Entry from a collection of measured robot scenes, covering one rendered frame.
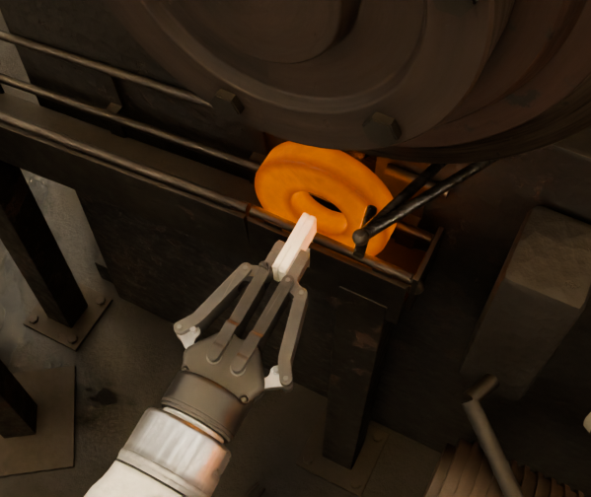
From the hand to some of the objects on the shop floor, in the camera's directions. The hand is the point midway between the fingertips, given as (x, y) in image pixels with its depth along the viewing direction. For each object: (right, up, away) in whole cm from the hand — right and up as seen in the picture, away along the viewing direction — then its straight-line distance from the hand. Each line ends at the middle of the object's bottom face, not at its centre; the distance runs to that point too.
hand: (295, 248), depth 78 cm
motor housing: (+26, -57, +52) cm, 82 cm away
